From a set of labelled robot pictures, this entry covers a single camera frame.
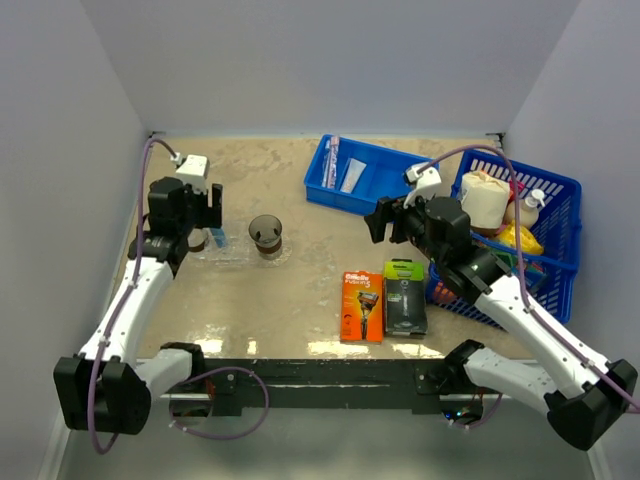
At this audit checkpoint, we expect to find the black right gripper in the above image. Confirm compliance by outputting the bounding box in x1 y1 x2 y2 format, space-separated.
364 187 447 266

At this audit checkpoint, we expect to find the light blue toothpaste tube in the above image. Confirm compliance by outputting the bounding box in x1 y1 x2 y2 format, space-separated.
210 228 228 249

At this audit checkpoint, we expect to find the glass cup with brown band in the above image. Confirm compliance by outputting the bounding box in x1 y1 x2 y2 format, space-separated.
187 229 209 253

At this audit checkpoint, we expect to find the white toothpaste tube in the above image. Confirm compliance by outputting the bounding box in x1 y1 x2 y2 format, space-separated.
340 158 366 194

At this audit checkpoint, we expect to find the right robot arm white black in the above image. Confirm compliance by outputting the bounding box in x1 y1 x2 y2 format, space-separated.
365 197 638 451

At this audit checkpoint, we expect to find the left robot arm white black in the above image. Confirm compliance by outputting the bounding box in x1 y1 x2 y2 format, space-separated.
53 177 223 435

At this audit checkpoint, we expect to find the pink wrapped toothbrush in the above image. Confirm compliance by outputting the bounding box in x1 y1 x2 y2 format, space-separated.
321 135 340 189

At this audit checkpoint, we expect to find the blue plastic divided bin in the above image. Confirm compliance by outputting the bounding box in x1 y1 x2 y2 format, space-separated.
304 134 430 216

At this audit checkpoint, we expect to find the orange Gillette Fusion5 razor box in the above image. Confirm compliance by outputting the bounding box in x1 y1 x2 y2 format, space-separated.
340 271 384 343

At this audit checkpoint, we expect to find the green black Gillette razor box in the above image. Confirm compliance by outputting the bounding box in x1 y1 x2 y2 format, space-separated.
383 259 428 338

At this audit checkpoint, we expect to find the beige wrapped roll package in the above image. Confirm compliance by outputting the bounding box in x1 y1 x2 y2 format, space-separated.
458 170 511 233

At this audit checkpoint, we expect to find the pink packet in basket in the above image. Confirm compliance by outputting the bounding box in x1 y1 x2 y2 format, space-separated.
508 179 525 202

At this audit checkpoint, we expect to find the blue plastic shopping basket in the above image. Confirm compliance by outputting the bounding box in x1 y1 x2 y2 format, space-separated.
425 150 582 328

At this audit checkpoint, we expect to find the lotion pump bottle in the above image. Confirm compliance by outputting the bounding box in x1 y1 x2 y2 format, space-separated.
504 189 546 229

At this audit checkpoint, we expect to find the yellow snack packet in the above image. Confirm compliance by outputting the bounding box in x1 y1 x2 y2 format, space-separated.
494 221 544 256

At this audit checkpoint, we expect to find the red blue packet in basket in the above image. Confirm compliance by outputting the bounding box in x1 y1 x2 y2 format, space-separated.
492 249 546 286

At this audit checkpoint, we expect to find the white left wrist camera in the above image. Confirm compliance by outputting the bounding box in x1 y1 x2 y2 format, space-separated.
170 153 210 194

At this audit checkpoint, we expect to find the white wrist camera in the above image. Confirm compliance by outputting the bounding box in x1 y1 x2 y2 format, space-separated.
403 162 442 209
170 153 210 194

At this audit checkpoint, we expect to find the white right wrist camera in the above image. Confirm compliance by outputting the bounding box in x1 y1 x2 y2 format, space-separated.
403 162 442 209

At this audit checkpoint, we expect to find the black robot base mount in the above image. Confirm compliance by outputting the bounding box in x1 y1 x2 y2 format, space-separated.
199 358 479 416

